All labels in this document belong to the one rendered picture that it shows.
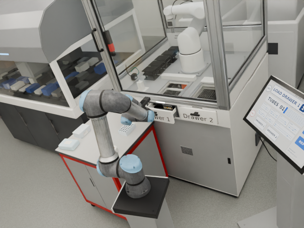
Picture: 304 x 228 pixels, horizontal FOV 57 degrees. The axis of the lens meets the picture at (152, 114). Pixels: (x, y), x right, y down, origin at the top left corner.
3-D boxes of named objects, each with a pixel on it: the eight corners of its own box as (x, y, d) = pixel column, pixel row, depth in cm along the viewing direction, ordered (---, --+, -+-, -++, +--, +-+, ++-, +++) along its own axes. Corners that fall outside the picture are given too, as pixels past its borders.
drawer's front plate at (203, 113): (217, 125, 198) (215, 112, 192) (181, 119, 214) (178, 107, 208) (218, 123, 199) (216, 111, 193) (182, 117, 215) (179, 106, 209)
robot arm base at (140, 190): (149, 197, 162) (145, 186, 157) (124, 198, 165) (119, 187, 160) (152, 178, 174) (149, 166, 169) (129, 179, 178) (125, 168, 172)
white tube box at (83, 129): (81, 139, 235) (78, 134, 232) (74, 137, 240) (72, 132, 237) (91, 130, 242) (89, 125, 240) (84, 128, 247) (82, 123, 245)
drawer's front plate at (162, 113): (173, 124, 211) (171, 112, 205) (143, 118, 227) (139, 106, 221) (174, 122, 212) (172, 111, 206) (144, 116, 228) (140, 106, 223)
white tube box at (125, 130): (126, 136, 222) (125, 132, 220) (119, 134, 227) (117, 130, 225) (135, 126, 230) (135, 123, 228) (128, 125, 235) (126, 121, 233)
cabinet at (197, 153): (239, 202, 237) (232, 128, 194) (142, 171, 295) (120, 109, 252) (270, 133, 297) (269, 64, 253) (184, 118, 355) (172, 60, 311)
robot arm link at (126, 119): (133, 122, 176) (136, 106, 180) (117, 121, 180) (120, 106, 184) (138, 126, 183) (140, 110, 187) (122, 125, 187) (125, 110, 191)
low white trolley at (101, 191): (138, 232, 237) (109, 168, 196) (87, 207, 272) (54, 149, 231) (172, 182, 273) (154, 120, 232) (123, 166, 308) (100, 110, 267)
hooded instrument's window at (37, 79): (71, 109, 251) (49, 63, 227) (-22, 90, 352) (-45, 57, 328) (141, 53, 323) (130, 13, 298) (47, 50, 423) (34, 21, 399)
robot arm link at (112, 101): (122, 86, 138) (155, 108, 182) (102, 86, 142) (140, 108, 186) (120, 109, 135) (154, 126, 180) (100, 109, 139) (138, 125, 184)
